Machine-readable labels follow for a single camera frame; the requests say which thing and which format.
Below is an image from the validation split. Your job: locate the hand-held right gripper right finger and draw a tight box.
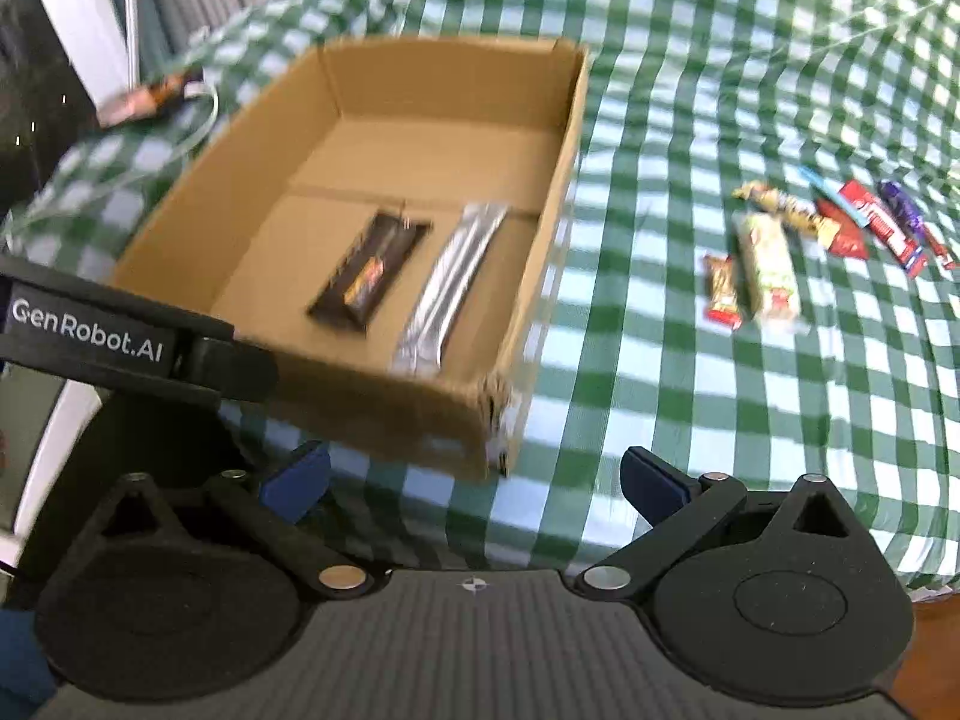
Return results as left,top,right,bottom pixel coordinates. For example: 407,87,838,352
574,446,863,602

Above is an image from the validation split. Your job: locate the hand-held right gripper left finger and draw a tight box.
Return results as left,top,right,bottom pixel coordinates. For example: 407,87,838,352
94,441,376,602

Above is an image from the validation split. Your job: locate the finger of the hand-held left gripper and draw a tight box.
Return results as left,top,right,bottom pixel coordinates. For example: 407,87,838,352
171,336,280,407

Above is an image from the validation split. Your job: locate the small red gold packet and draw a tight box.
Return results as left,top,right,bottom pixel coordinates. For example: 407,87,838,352
703,255,745,331

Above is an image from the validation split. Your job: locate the green white cracker packet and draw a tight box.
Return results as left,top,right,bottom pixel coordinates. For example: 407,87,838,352
739,211,803,329

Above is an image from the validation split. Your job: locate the gold candy bar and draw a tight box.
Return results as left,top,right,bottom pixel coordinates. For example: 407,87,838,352
733,180,839,242

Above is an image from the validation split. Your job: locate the red square packet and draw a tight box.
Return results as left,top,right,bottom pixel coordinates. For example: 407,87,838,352
814,199,869,261

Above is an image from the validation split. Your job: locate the brown cardboard box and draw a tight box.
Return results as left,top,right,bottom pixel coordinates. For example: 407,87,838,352
111,36,593,482

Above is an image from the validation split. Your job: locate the blue stick packet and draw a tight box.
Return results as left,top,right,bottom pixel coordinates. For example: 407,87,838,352
797,165,835,202

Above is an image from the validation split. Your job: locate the red white snack packet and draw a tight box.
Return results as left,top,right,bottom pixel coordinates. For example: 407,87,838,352
838,180,929,280

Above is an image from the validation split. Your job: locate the thin red stick packet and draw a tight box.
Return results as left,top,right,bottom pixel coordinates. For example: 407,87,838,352
921,223,960,272

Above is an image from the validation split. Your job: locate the purple snack packet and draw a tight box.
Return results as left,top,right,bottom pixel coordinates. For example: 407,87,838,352
879,178,929,235

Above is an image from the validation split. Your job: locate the green checked cloth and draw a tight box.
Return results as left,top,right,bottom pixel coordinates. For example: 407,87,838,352
0,0,960,593

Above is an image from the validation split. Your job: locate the black snack bar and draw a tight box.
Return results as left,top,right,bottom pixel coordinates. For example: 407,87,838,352
306,210,434,337

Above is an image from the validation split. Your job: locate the silver snack packet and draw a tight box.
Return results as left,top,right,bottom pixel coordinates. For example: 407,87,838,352
390,202,511,380

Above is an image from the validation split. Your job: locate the black smartphone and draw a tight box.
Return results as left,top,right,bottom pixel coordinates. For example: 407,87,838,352
101,71,205,128

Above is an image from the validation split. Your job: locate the white charging cable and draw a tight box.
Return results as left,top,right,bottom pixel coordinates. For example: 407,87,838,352
0,79,220,241

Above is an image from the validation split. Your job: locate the white door frame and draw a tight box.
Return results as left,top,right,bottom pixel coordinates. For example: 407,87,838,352
19,0,137,115

